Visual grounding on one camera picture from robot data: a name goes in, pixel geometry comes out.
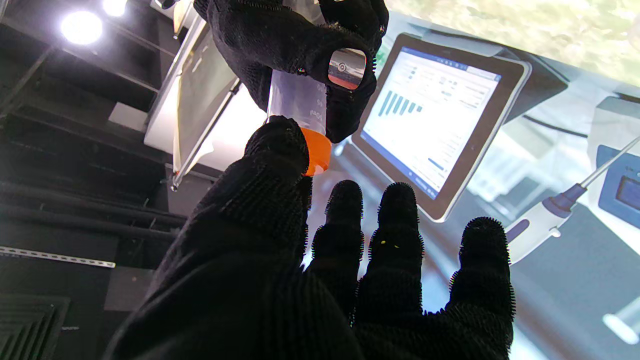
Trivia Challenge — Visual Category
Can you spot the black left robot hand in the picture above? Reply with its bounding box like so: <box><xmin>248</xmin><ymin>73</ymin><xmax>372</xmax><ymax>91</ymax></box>
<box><xmin>102</xmin><ymin>116</ymin><xmax>517</xmax><ymax>360</ymax></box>

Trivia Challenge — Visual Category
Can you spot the black ventilation grille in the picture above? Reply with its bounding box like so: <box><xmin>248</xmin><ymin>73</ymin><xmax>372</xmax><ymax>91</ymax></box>
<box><xmin>0</xmin><ymin>295</ymin><xmax>71</xmax><ymax>360</ymax></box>

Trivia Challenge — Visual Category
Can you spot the white framed panel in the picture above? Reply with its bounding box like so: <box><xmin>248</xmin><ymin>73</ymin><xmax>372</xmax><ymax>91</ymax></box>
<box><xmin>144</xmin><ymin>15</ymin><xmax>268</xmax><ymax>191</ymax></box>

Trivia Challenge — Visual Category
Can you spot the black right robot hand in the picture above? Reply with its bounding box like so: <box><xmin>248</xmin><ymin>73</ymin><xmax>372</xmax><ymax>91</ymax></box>
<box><xmin>192</xmin><ymin>0</ymin><xmax>390</xmax><ymax>144</ymax></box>

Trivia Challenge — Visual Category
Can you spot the perforated metal rail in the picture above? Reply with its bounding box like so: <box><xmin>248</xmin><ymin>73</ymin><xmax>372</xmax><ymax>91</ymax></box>
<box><xmin>0</xmin><ymin>245</ymin><xmax>117</xmax><ymax>269</ymax></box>

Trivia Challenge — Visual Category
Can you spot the clear plastic test tube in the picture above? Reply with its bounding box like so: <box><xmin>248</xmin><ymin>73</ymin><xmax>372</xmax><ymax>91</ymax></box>
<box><xmin>265</xmin><ymin>70</ymin><xmax>328</xmax><ymax>137</ymax></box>

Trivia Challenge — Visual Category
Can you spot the bright ceiling spotlight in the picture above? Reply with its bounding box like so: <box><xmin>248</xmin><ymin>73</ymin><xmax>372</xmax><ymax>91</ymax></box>
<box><xmin>60</xmin><ymin>10</ymin><xmax>104</xmax><ymax>46</ymax></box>
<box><xmin>101</xmin><ymin>0</ymin><xmax>129</xmax><ymax>17</ymax></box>

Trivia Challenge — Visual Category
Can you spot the orange screw cap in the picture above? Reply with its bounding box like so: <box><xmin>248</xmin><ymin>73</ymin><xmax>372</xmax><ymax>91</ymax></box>
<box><xmin>300</xmin><ymin>127</ymin><xmax>332</xmax><ymax>177</ymax></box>

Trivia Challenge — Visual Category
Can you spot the printed laboratory backdrop poster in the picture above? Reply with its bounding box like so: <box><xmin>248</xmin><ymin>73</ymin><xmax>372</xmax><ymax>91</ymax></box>
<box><xmin>300</xmin><ymin>10</ymin><xmax>640</xmax><ymax>360</ymax></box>

